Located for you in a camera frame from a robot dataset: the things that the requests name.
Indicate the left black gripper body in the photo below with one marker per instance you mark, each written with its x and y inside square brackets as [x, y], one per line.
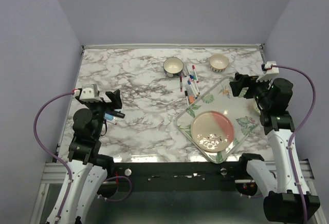
[99, 108]

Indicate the floral rectangular tray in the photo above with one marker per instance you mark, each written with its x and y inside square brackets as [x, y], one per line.
[237, 109]

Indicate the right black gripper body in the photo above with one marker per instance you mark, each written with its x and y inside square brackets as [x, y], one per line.
[259, 86]

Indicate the black mounting base bar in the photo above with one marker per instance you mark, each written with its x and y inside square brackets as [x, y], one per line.
[183, 176]

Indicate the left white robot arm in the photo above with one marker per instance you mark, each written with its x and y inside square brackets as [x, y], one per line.
[86, 168]

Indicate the green tipped white marker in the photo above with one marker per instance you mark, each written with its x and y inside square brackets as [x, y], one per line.
[190, 73]

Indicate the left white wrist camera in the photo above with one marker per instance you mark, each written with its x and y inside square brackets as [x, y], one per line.
[88, 93]

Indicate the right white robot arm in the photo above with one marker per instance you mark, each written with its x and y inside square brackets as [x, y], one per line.
[287, 197]

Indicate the blue capped white marker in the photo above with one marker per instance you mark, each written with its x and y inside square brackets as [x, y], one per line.
[191, 82]

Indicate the dark rimmed ceramic bowl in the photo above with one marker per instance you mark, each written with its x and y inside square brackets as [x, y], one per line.
[173, 67]

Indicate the orange highlighter clear cap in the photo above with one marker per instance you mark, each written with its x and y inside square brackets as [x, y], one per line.
[191, 97]

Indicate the striped cream bowl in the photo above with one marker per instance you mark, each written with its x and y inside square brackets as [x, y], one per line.
[218, 62]

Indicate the pink and cream plate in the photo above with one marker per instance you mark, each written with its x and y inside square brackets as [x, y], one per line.
[212, 131]

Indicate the yellow floral bowl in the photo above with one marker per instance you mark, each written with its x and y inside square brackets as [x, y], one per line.
[255, 107]

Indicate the black capped white marker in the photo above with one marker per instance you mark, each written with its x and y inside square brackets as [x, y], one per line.
[186, 97]

